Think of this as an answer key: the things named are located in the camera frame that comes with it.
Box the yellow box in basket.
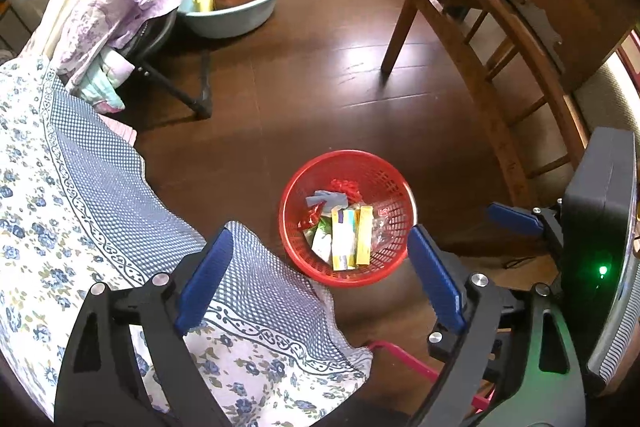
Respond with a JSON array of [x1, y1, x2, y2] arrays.
[[356, 206, 374, 265]]

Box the light blue wash basin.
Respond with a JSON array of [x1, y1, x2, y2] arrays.
[[178, 0, 278, 39]]

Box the red plastic trash basket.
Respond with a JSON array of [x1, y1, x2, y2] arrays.
[[278, 150, 418, 287]]

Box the blue floral bed sheet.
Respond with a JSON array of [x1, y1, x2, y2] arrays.
[[1, 58, 372, 426]]

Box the wooden chair with cushion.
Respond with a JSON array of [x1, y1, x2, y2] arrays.
[[382, 0, 639, 207]]

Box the black folding stool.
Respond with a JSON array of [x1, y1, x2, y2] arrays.
[[120, 10, 213, 120]]

